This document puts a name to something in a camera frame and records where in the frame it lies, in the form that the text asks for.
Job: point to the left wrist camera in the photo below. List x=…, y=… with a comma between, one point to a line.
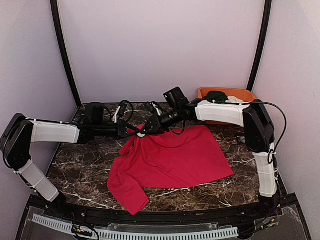
x=121, y=111

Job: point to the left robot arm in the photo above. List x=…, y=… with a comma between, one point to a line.
x=22, y=131

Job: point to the left black frame post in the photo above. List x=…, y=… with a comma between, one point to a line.
x=63, y=52

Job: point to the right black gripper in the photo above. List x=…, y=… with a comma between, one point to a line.
x=158, y=126

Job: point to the dark green garment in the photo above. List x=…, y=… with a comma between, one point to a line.
x=217, y=96

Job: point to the white slotted cable duct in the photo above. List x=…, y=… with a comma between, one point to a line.
x=116, y=231

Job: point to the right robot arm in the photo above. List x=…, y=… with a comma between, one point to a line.
x=215, y=107

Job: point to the orange plastic basin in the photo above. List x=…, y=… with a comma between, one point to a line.
x=242, y=94

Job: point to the white garment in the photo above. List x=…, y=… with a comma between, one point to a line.
x=233, y=99

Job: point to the red t-shirt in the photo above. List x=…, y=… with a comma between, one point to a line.
x=166, y=161

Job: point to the black front rail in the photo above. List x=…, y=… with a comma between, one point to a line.
x=240, y=216

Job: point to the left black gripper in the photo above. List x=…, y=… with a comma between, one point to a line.
x=122, y=130

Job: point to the right black frame post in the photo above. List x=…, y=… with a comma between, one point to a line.
x=260, y=45

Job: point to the black frame post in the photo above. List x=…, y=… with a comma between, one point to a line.
x=63, y=52
x=260, y=45

